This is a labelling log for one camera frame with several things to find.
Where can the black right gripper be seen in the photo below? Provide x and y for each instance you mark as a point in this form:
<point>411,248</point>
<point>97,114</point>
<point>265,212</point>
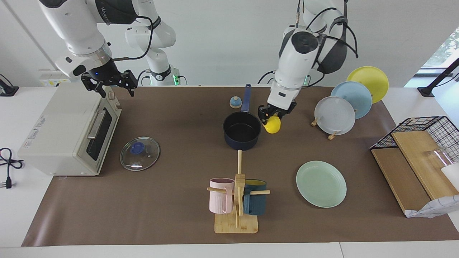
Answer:
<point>104,77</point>

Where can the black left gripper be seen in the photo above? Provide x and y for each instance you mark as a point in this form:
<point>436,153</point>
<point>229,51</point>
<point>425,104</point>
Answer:
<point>272,109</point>

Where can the yellow potato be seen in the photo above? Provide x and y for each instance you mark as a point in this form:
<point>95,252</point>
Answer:
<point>273,126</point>

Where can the glass lid blue knob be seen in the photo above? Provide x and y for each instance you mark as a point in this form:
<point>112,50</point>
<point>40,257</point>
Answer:
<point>140,154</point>

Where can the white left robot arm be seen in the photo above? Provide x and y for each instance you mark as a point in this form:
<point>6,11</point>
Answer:
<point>297,61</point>

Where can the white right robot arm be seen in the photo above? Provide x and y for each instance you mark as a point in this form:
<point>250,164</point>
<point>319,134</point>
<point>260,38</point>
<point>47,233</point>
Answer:
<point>75,28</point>

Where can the grey plate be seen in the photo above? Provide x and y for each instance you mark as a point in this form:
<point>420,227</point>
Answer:
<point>335,115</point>

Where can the wooden plate rack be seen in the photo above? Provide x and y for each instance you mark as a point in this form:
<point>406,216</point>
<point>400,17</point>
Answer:
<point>332,136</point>

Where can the green plate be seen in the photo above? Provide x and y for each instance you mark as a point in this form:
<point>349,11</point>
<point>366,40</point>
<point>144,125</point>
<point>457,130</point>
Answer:
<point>321,184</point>

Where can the light blue plate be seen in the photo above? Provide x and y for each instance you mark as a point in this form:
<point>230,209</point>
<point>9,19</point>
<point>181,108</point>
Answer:
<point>356,95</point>

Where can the yellow plate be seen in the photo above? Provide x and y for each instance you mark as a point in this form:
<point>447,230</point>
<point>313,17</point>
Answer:
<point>373,79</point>

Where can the white power strip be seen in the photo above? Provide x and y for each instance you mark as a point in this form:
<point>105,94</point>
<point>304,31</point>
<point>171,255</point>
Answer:
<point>53,80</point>

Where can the beige toaster oven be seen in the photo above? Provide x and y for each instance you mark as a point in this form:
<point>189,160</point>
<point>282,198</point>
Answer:
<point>61,132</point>

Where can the dark teal mug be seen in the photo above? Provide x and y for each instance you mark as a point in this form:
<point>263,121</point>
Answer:
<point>255,204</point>

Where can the pink mug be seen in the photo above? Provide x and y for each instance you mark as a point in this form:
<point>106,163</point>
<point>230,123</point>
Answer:
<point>220,199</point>

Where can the wooden mug tree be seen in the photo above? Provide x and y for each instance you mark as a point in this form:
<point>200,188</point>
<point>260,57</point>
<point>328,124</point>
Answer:
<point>236,224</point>

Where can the brown table mat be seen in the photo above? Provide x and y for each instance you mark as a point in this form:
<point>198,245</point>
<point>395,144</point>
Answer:
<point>179,200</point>

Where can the wooden cutting board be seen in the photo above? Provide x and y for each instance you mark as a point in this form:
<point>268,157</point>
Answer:
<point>398,179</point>
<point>416,150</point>

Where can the clear glass bottle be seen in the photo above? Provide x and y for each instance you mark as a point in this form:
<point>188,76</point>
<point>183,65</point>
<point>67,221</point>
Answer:
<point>452,175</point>

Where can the black camera stand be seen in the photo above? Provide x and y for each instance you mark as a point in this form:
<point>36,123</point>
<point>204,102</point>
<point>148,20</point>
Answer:
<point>7,89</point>
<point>434,84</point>

